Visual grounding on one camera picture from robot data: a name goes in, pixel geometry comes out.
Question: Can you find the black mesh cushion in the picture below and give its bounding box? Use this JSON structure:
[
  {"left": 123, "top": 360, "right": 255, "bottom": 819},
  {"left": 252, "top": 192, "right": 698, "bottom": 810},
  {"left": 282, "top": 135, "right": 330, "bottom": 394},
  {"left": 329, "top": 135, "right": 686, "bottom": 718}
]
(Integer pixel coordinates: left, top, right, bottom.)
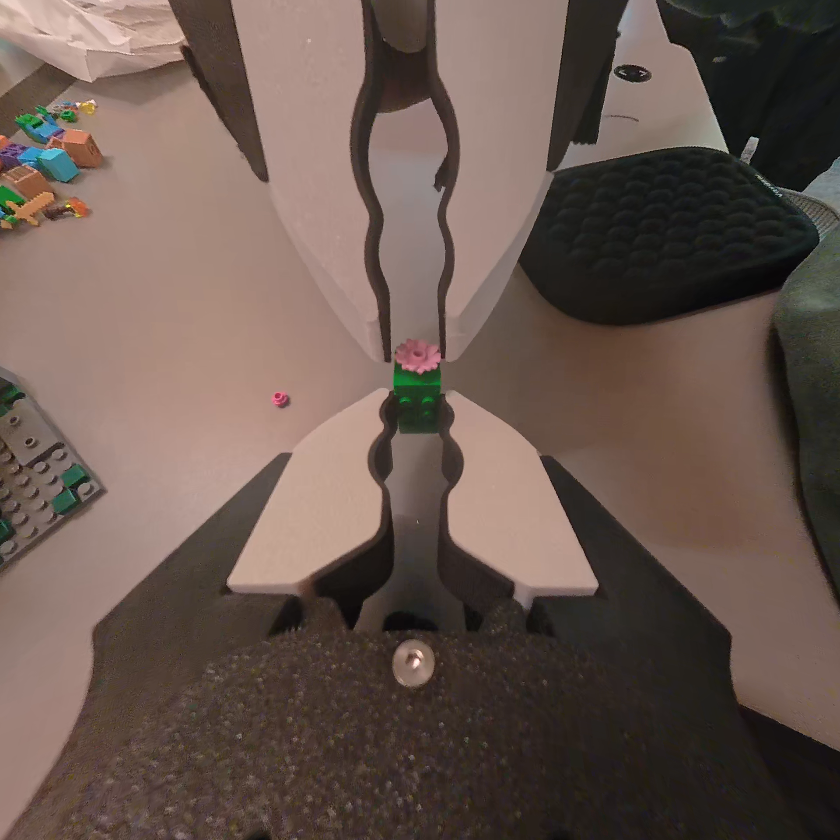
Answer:
[{"left": 518, "top": 147, "right": 823, "bottom": 327}]

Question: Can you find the grey desk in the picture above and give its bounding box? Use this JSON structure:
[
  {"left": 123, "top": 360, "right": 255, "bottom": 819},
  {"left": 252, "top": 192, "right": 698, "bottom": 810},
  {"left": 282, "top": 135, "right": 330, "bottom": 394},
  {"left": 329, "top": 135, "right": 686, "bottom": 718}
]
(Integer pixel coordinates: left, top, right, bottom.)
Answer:
[{"left": 0, "top": 0, "right": 840, "bottom": 752}]

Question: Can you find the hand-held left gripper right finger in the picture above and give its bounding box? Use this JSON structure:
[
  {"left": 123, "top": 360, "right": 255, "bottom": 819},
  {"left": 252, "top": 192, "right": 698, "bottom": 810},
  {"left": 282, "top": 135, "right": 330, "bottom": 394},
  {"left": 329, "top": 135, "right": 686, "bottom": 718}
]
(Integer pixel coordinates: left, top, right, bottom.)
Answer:
[{"left": 436, "top": 388, "right": 601, "bottom": 626}]

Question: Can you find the green studded toy brick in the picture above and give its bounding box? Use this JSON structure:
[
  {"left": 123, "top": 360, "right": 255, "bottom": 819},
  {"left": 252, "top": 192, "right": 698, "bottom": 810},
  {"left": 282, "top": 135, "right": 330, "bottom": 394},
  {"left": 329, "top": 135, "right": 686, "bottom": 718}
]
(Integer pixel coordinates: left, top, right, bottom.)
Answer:
[{"left": 395, "top": 390, "right": 442, "bottom": 435}]

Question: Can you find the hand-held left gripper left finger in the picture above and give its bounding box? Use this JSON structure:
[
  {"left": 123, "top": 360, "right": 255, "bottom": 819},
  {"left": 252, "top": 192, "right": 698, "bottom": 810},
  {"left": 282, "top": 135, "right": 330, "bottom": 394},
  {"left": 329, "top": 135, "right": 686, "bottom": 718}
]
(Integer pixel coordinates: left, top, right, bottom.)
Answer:
[{"left": 225, "top": 387, "right": 396, "bottom": 621}]

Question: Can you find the pile of colourful toy pieces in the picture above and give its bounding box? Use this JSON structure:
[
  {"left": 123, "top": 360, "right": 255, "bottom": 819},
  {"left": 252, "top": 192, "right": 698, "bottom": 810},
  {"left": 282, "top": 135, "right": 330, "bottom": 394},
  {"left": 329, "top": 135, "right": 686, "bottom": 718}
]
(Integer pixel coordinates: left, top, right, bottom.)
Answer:
[{"left": 0, "top": 97, "right": 106, "bottom": 231}]

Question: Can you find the green square tile with stud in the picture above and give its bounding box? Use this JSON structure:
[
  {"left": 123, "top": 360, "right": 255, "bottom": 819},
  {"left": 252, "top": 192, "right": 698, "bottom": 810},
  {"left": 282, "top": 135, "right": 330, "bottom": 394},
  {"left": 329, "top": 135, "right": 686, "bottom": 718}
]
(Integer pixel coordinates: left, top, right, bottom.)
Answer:
[{"left": 392, "top": 364, "right": 443, "bottom": 396}]

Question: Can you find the pink toy flower piece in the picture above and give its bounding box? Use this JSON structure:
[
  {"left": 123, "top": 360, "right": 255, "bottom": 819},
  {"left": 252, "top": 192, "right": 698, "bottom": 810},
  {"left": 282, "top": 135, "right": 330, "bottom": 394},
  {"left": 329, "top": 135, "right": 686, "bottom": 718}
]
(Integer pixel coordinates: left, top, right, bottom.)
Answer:
[{"left": 394, "top": 338, "right": 441, "bottom": 376}]

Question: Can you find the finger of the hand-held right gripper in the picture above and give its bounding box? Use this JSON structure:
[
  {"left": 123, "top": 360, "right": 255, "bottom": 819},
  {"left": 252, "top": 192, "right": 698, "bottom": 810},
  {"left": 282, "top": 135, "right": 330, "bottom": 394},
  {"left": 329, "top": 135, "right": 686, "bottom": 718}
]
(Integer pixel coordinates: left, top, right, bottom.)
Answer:
[
  {"left": 430, "top": 0, "right": 572, "bottom": 362},
  {"left": 238, "top": 0, "right": 395, "bottom": 363}
]

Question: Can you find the white crumpled paper bag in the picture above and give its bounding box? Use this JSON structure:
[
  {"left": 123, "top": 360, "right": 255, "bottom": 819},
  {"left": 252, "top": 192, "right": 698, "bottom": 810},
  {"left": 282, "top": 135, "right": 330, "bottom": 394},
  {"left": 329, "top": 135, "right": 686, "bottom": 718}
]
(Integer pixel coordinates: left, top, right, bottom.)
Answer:
[{"left": 0, "top": 0, "right": 191, "bottom": 84}]

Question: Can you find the person's green sweatshirt torso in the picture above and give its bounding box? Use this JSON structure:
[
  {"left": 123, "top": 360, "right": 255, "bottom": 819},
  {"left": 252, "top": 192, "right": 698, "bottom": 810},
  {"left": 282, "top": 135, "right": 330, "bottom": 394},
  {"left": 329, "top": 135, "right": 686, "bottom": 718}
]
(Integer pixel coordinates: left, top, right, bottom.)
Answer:
[{"left": 771, "top": 174, "right": 840, "bottom": 614}]

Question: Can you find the toy brick building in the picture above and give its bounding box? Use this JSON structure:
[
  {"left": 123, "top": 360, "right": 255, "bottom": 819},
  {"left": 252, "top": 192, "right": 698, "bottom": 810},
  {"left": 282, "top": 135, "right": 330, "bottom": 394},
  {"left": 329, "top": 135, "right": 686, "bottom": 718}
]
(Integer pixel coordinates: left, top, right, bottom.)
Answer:
[{"left": 0, "top": 367, "right": 107, "bottom": 573}]

